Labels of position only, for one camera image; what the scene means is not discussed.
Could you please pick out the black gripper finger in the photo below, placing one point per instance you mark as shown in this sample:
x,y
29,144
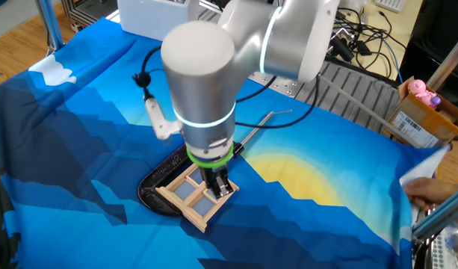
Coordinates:
x,y
210,185
221,185

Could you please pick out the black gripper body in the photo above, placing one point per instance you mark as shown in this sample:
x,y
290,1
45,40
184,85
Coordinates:
x,y
210,171

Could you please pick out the wooden miniature window frame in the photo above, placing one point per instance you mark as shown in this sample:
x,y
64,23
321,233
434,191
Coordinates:
x,y
182,210

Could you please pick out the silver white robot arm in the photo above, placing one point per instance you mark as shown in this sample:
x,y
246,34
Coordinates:
x,y
198,74

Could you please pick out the bare person hand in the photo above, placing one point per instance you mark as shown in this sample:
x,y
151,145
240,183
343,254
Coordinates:
x,y
430,190

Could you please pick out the silver clamp screw rod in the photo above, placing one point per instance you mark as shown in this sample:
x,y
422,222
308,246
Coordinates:
x,y
256,129

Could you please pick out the silver mounting plate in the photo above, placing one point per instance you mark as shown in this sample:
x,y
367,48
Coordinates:
x,y
284,87

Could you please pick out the blue mountain print tablecloth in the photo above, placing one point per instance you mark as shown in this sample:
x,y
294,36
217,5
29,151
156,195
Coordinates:
x,y
325,231

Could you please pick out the white rectangular container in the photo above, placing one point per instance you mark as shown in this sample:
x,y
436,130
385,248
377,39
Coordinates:
x,y
154,18

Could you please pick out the thin beige rod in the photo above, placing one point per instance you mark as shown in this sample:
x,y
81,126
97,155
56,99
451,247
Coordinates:
x,y
363,105

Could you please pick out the black power adapter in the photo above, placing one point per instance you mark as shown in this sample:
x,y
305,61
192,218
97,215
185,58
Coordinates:
x,y
342,48

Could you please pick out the small black plug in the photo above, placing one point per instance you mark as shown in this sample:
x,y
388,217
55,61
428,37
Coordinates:
x,y
364,48

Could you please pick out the cardboard box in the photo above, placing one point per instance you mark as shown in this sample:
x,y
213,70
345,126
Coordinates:
x,y
430,125

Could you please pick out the pink plastic toy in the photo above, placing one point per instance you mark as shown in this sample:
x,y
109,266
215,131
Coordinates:
x,y
417,87

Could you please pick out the perforated metal strip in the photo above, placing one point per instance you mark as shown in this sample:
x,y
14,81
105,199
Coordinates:
x,y
438,254

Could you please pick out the small purple cap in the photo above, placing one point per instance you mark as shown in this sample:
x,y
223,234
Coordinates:
x,y
435,101

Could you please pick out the clear plastic bag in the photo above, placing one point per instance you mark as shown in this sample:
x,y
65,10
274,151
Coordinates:
x,y
456,246

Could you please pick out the white keyboard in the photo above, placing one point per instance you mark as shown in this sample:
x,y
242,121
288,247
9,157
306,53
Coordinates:
x,y
391,4

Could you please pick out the black computer case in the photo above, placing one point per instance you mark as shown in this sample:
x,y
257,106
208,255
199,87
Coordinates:
x,y
438,30

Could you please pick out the black cast C-clamp frame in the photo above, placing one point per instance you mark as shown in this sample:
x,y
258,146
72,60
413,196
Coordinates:
x,y
157,175

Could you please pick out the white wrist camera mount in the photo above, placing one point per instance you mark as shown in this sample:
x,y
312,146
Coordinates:
x,y
159,123

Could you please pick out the aluminium frame post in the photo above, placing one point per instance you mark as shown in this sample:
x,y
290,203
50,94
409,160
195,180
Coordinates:
x,y
49,22
451,56
441,214

